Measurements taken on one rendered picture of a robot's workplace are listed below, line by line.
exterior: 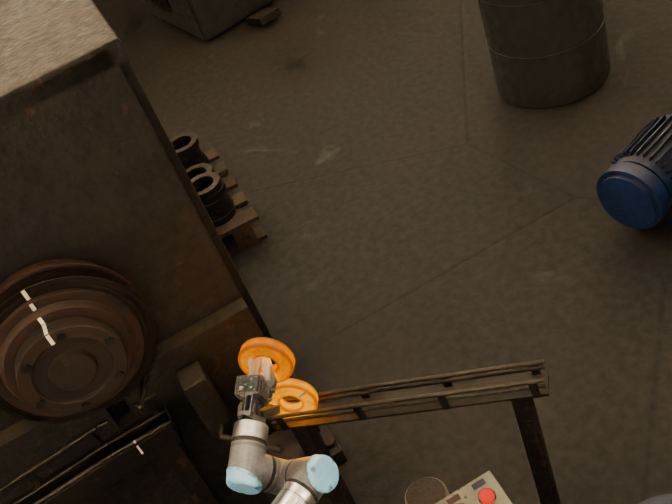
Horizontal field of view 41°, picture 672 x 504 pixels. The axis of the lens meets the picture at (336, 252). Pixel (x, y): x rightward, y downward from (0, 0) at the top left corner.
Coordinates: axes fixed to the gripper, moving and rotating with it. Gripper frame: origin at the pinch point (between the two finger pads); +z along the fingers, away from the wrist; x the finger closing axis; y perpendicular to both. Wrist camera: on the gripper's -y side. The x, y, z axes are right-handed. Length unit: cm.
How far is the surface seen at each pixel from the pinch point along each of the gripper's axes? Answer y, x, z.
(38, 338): 37, 44, -9
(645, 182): -95, -103, 108
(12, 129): 68, 42, 32
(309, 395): -19.0, -6.3, -3.9
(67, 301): 35, 40, 2
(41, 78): 74, 32, 41
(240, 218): -120, 83, 135
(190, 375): -13.6, 29.9, 2.4
